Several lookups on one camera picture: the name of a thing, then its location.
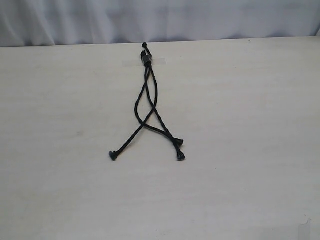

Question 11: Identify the black cable bundle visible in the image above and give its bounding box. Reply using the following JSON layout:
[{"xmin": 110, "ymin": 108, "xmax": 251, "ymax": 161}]
[{"xmin": 141, "ymin": 43, "xmax": 185, "ymax": 146}]

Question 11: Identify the clear tape strip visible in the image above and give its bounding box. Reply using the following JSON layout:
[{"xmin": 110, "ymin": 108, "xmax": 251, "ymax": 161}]
[{"xmin": 122, "ymin": 58, "xmax": 167, "ymax": 67}]

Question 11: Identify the white curtain backdrop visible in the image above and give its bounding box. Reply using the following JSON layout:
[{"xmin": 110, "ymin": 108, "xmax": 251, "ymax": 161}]
[{"xmin": 0, "ymin": 0, "xmax": 320, "ymax": 47}]

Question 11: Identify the dark grey round object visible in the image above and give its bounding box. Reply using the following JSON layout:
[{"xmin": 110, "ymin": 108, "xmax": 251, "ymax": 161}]
[{"xmin": 141, "ymin": 55, "xmax": 152, "ymax": 66}]

